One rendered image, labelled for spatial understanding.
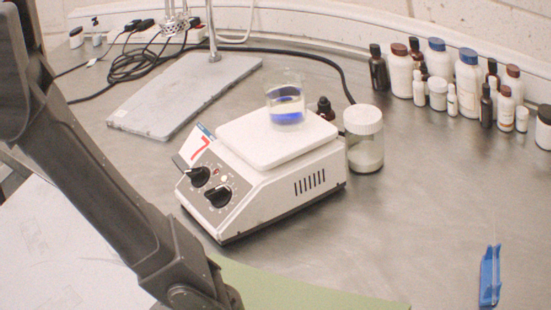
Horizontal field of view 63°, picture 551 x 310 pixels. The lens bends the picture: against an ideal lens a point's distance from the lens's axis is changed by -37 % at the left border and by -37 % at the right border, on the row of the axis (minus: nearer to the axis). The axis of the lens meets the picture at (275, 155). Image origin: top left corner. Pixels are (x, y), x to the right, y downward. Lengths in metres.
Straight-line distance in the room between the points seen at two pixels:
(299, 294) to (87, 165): 0.32
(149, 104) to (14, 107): 0.81
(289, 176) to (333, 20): 0.52
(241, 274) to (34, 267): 0.39
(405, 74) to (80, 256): 0.67
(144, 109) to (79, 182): 0.72
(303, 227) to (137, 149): 0.36
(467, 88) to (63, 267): 0.78
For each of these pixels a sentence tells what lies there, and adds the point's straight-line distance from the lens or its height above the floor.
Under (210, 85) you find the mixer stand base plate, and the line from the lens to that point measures 1.21.
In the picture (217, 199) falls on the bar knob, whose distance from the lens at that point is 0.85.
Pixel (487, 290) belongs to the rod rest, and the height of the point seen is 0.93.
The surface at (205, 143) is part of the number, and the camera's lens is 1.00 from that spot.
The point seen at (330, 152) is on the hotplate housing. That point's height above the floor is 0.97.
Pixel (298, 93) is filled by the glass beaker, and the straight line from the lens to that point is 0.85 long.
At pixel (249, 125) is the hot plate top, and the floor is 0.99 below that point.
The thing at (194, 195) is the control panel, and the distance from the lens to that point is 0.89.
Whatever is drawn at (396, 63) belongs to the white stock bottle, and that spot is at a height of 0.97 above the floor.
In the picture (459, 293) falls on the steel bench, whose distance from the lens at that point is 0.73.
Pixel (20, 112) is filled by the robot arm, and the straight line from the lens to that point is 0.44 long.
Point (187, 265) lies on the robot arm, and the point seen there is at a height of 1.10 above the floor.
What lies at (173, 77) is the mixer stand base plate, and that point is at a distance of 1.29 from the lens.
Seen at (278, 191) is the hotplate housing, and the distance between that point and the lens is 0.84.
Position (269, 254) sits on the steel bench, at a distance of 0.83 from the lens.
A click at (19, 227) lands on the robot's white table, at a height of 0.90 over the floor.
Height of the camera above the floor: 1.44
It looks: 33 degrees down
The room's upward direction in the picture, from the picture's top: 8 degrees counter-clockwise
